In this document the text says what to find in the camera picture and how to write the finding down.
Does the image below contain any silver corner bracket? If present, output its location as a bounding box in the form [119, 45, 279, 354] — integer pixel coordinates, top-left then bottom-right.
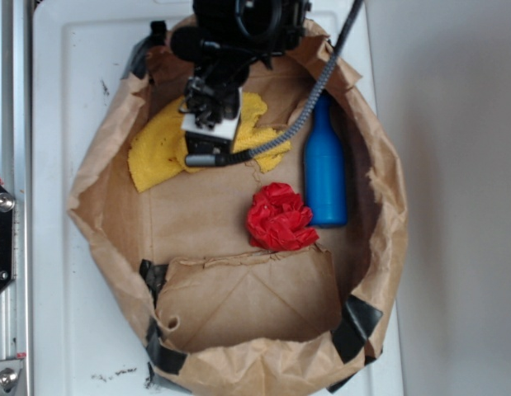
[0, 359, 23, 396]

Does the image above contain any brown paper bag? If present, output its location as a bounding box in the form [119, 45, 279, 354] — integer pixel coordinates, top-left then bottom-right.
[68, 45, 408, 395]

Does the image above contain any aluminium frame rail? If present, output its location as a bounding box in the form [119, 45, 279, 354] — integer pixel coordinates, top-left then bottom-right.
[0, 1, 34, 395]

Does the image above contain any white plastic tray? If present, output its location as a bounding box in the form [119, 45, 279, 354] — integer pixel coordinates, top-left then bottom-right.
[31, 0, 406, 396]

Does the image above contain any blue plastic bottle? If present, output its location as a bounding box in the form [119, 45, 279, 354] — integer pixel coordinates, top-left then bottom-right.
[304, 94, 348, 228]

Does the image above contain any red crumpled paper ball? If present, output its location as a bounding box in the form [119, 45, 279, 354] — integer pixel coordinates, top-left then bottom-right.
[246, 182, 319, 252]

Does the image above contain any black corner bracket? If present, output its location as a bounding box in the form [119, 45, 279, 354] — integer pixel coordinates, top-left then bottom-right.
[0, 178, 16, 294]

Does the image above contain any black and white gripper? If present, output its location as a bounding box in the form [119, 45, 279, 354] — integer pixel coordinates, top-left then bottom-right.
[178, 61, 250, 156]

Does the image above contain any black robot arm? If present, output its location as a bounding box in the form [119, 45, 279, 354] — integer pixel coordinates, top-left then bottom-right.
[170, 1, 310, 167]

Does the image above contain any grey braided cable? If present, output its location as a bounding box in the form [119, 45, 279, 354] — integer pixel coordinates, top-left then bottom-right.
[184, 0, 366, 167]

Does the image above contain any yellow cloth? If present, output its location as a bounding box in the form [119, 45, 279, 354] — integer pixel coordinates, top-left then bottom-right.
[127, 92, 281, 193]

